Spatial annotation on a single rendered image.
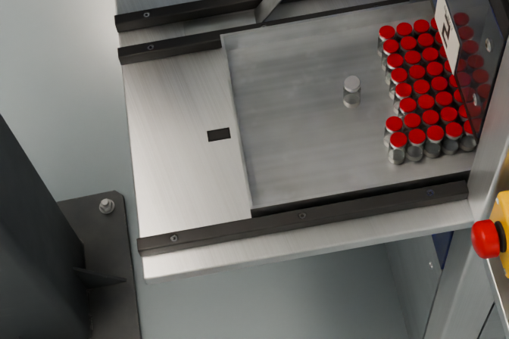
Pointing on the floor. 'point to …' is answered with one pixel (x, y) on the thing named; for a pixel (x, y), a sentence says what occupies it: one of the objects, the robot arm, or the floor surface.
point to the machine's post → (466, 287)
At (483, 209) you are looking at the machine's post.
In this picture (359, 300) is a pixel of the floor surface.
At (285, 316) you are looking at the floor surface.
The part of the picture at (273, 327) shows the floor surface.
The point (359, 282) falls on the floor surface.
